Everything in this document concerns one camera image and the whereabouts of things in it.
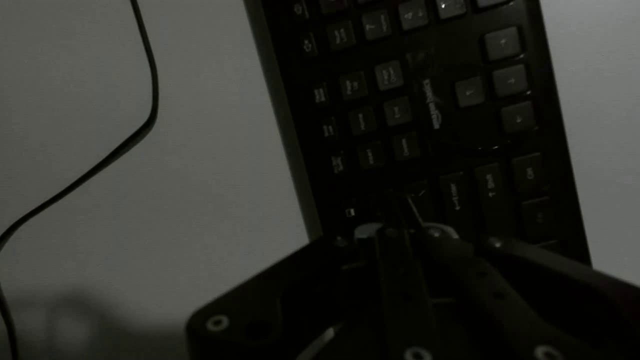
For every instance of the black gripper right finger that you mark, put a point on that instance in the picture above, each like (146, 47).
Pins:
(492, 292)

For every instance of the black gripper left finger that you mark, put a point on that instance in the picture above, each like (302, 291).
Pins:
(393, 292)

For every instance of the black computer keyboard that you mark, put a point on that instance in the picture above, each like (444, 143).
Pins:
(412, 113)

